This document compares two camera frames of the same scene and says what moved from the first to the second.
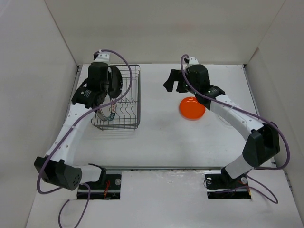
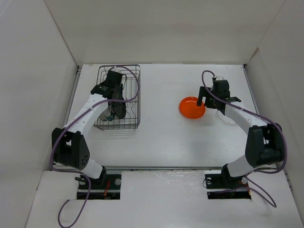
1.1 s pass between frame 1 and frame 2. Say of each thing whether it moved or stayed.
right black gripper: moved
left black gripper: moved
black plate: moved
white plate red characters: stayed
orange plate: stayed
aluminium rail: stayed
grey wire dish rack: stayed
